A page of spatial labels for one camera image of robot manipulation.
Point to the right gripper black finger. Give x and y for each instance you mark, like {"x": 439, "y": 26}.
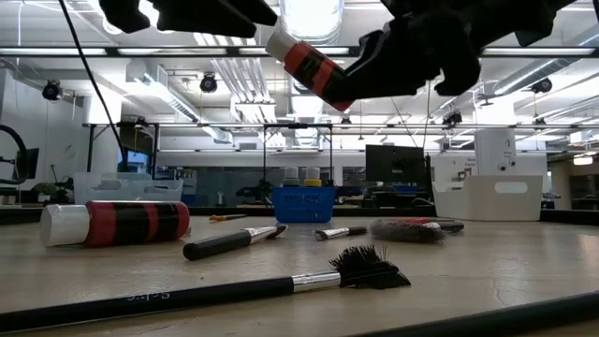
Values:
{"x": 384, "y": 79}
{"x": 381, "y": 47}

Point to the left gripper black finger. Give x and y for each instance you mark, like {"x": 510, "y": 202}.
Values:
{"x": 215, "y": 16}

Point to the red paint bottle white cap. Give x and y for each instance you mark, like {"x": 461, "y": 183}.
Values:
{"x": 131, "y": 224}
{"x": 309, "y": 65}

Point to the black fan brush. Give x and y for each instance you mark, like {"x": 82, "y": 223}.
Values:
{"x": 407, "y": 231}

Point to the long black comb brush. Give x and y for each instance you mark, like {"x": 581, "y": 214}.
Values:
{"x": 210, "y": 292}

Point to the small black monitor on arm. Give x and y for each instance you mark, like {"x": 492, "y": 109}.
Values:
{"x": 30, "y": 164}

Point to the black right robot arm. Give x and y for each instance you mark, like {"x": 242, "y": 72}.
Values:
{"x": 524, "y": 19}

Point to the black computer monitor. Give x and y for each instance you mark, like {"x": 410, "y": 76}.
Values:
{"x": 395, "y": 165}

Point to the white column with sensors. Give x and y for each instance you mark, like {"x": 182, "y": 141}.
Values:
{"x": 495, "y": 154}

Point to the blue plastic basket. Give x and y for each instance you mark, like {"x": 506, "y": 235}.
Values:
{"x": 304, "y": 206}

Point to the white plastic bin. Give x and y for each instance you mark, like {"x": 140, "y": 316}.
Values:
{"x": 491, "y": 201}

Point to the clear plastic bin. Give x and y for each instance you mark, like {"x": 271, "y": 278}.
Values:
{"x": 126, "y": 189}

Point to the small potted plant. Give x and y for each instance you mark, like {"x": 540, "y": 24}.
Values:
{"x": 44, "y": 188}

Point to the glowing ceiling light panel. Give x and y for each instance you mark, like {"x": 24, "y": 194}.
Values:
{"x": 583, "y": 160}

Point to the orange and black paintbrush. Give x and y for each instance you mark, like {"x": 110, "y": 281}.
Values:
{"x": 227, "y": 217}

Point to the black ceiling camera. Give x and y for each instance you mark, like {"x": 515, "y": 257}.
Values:
{"x": 543, "y": 85}
{"x": 345, "y": 122}
{"x": 451, "y": 118}
{"x": 51, "y": 90}
{"x": 208, "y": 83}

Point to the silver ventilation duct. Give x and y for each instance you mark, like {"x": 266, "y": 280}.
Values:
{"x": 311, "y": 14}

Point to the black workstation frame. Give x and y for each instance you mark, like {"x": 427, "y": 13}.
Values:
{"x": 265, "y": 150}

